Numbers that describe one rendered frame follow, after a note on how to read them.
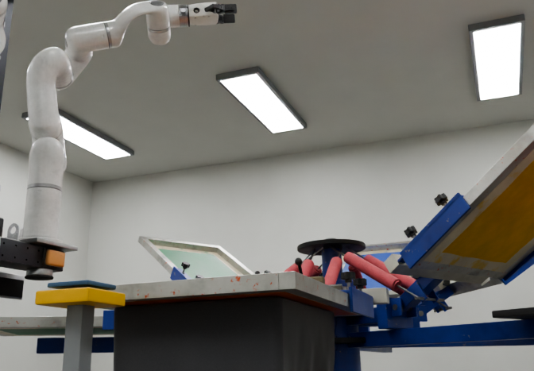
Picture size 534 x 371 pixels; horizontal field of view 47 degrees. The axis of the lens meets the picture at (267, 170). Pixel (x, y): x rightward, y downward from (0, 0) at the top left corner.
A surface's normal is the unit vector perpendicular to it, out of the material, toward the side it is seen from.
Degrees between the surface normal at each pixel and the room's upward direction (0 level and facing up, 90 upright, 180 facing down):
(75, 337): 90
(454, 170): 90
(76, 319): 90
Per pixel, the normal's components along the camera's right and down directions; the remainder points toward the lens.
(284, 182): -0.36, -0.28
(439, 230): -0.77, -0.18
